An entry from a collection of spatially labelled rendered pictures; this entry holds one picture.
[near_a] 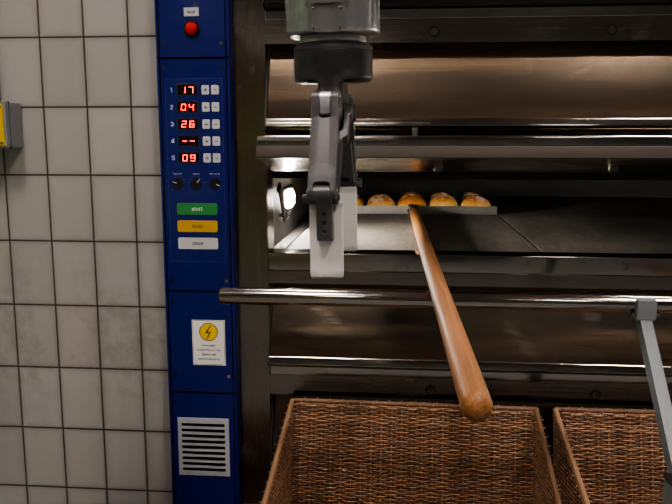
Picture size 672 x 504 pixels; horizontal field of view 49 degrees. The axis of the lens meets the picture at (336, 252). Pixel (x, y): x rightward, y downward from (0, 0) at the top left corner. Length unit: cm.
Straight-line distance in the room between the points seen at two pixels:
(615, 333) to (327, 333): 63
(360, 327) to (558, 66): 70
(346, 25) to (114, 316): 122
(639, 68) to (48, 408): 153
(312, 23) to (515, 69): 100
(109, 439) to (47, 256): 46
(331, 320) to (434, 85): 56
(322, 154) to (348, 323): 105
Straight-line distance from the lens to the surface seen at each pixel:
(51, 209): 180
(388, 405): 168
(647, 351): 130
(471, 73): 163
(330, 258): 67
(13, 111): 179
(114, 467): 191
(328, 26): 69
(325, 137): 65
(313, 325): 168
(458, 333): 89
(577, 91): 165
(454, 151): 147
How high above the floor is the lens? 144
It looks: 9 degrees down
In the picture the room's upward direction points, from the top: straight up
